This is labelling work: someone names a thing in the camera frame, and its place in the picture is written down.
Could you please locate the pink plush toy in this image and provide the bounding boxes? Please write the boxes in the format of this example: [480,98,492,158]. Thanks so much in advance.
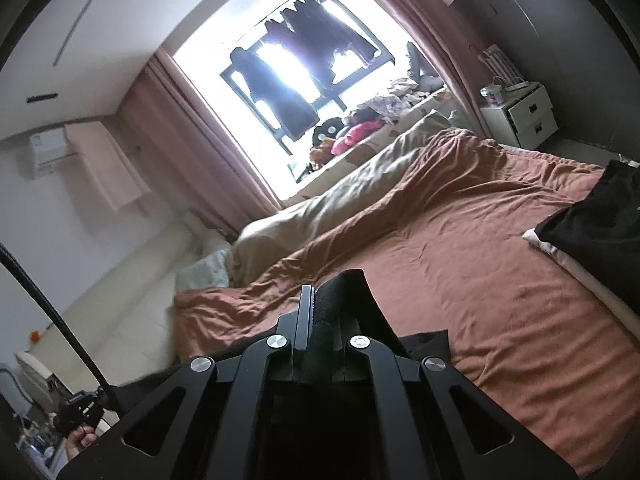
[330,121,378,156]

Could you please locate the pink curtain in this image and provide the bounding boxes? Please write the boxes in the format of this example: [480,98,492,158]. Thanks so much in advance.
[122,52,283,241]
[332,0,493,138]

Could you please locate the hanging cream cloth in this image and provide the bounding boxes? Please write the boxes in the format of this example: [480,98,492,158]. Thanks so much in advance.
[65,121,151,213]

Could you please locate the pale green pillow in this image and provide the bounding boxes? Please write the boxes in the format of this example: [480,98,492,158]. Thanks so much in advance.
[177,250,233,288]

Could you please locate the folded cream blanket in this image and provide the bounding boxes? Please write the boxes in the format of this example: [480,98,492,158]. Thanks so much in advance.
[522,227,640,333]

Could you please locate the hanging dark garment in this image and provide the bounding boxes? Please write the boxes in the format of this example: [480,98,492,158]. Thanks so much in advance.
[229,47,321,141]

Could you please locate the pile of clothes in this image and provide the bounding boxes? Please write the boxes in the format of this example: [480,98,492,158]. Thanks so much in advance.
[350,42,446,126]

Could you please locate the pink striped bag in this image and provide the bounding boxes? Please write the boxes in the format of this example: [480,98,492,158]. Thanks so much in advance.
[482,45,521,86]

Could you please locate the cream padded headboard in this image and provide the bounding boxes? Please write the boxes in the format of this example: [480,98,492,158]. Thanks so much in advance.
[12,210,236,411]

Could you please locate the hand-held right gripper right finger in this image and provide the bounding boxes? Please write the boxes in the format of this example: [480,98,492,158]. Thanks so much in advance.
[340,332,581,480]

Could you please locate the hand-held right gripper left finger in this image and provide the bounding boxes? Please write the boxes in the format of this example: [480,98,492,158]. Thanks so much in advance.
[55,284,316,480]

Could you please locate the black clamp mount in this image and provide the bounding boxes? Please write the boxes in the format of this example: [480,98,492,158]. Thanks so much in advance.
[52,390,106,433]

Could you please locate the brown bed blanket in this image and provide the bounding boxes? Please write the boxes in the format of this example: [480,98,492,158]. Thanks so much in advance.
[172,129,640,478]

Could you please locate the black jacket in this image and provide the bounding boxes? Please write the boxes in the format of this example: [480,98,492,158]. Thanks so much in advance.
[107,269,451,391]

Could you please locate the white nightstand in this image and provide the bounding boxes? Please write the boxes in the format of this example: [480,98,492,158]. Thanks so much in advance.
[480,82,560,150]

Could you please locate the hanging dark garments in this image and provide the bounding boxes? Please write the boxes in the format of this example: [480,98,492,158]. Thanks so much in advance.
[262,0,383,68]

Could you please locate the grey wardrobe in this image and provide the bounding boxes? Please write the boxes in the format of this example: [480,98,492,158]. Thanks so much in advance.
[450,0,640,161]

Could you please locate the white air conditioner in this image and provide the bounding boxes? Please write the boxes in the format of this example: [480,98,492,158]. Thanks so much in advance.
[27,125,81,178]

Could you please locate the folded black clothes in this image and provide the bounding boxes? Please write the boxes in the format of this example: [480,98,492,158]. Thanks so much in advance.
[535,160,640,293]

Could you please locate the hanging dark clothes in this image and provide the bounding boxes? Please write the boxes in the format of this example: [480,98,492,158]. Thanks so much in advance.
[220,0,393,156]

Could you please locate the person's left hand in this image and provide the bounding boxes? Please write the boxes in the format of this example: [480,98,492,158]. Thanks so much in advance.
[65,424,100,461]

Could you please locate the beige duvet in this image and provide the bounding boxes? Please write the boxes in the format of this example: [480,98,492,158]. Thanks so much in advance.
[232,109,466,286]

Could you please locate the black plush toy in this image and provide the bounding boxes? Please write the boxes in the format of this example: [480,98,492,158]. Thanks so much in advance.
[312,116,346,148]

